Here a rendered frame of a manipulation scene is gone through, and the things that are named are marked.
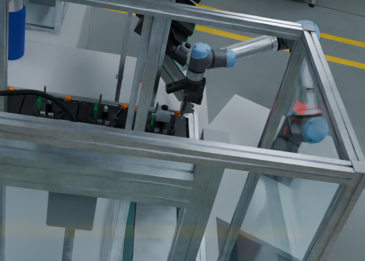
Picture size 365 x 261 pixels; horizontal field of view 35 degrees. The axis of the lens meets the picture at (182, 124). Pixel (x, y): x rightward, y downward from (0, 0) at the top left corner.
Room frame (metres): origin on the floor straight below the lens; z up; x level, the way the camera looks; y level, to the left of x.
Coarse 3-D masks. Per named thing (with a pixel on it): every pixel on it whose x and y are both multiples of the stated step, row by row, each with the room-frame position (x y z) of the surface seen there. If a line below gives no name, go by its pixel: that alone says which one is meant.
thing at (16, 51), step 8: (24, 8) 2.57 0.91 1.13; (16, 16) 2.50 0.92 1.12; (24, 16) 2.56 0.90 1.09; (16, 24) 2.50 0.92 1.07; (24, 24) 2.56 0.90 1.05; (16, 32) 2.50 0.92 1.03; (24, 32) 2.57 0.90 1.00; (8, 40) 2.48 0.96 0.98; (16, 40) 2.50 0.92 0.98; (24, 40) 2.58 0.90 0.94; (8, 48) 2.48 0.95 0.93; (16, 48) 2.51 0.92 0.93; (8, 56) 2.48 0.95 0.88; (16, 56) 2.51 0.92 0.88
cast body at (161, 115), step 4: (160, 108) 2.09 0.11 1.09; (164, 108) 2.08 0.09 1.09; (168, 108) 2.10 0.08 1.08; (156, 112) 2.09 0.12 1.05; (160, 112) 2.07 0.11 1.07; (164, 112) 2.07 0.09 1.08; (168, 112) 2.08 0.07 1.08; (156, 116) 2.07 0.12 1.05; (160, 116) 2.07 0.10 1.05; (164, 116) 2.07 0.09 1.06; (168, 116) 2.08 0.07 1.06; (156, 120) 2.07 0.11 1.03; (160, 120) 2.07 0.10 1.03; (164, 120) 2.07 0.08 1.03; (168, 120) 2.08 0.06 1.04
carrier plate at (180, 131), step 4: (148, 112) 2.19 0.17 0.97; (148, 116) 2.16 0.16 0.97; (172, 116) 2.20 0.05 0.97; (180, 116) 2.22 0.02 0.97; (184, 116) 2.23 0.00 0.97; (176, 120) 2.18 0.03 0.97; (180, 120) 2.19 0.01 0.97; (184, 120) 2.19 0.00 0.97; (176, 124) 2.15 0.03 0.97; (180, 124) 2.16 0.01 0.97; (184, 124) 2.16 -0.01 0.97; (176, 128) 2.12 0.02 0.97; (180, 128) 2.13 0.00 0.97; (184, 128) 2.14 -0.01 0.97; (176, 132) 2.09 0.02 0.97; (180, 132) 2.10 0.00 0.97; (184, 132) 2.10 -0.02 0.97; (180, 136) 2.07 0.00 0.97; (184, 136) 2.08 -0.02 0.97
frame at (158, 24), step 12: (168, 0) 1.30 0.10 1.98; (156, 24) 1.30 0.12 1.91; (156, 36) 1.30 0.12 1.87; (156, 48) 1.30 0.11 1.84; (156, 60) 1.30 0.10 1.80; (144, 72) 1.30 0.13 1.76; (144, 84) 1.30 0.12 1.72; (144, 96) 1.30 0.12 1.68; (144, 108) 1.30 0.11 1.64; (144, 120) 1.30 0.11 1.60
